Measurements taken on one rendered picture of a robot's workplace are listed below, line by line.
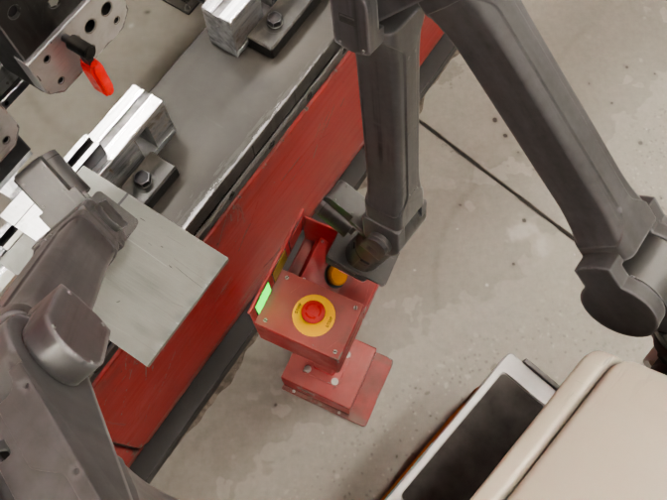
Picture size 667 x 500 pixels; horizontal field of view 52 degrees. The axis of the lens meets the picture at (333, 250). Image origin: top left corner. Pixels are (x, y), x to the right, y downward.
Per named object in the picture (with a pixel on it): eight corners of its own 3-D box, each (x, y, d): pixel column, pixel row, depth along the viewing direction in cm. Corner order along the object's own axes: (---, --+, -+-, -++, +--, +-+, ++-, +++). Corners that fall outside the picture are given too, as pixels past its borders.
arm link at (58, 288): (-55, 531, 34) (112, 388, 34) (-152, 459, 32) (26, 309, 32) (66, 284, 74) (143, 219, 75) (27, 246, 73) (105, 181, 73)
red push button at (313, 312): (320, 331, 114) (319, 326, 110) (298, 321, 114) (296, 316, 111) (330, 311, 115) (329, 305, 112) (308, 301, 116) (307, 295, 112)
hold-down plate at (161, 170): (61, 322, 104) (53, 317, 102) (34, 304, 105) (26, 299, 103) (181, 174, 113) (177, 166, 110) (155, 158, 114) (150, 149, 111)
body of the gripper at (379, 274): (340, 224, 109) (351, 210, 102) (397, 253, 109) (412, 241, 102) (324, 259, 107) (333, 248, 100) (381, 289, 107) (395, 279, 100)
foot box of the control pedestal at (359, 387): (364, 428, 184) (366, 423, 172) (281, 389, 187) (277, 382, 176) (394, 360, 190) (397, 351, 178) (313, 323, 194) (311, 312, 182)
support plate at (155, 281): (149, 367, 90) (147, 366, 89) (1, 265, 95) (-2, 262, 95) (229, 260, 95) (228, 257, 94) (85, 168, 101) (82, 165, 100)
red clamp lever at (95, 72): (110, 101, 86) (82, 54, 76) (85, 86, 86) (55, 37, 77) (119, 91, 86) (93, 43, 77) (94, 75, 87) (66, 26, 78)
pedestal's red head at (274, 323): (338, 374, 123) (338, 353, 106) (259, 337, 125) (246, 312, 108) (382, 277, 129) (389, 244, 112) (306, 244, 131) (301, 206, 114)
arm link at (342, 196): (389, 252, 88) (426, 207, 92) (322, 194, 88) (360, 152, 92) (362, 277, 99) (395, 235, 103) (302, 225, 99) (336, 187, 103)
